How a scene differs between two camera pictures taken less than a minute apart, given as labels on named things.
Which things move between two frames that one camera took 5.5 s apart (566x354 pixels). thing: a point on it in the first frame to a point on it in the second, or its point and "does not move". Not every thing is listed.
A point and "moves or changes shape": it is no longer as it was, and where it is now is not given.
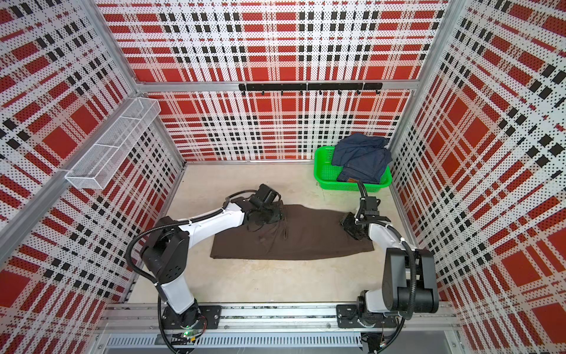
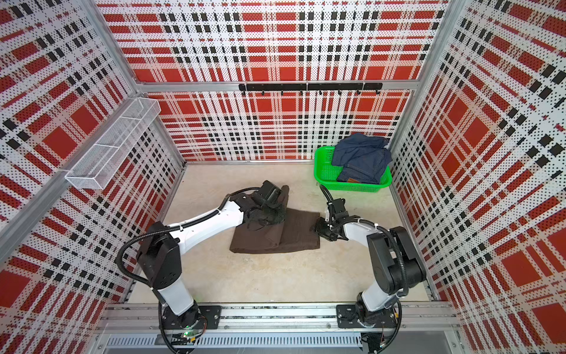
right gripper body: (351, 226) to (325, 228)
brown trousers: (305, 231) moves or changes shape
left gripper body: (270, 214) does not move
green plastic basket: (326, 173) does not move
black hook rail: (313, 86) does not move
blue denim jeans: (363, 158) does not move
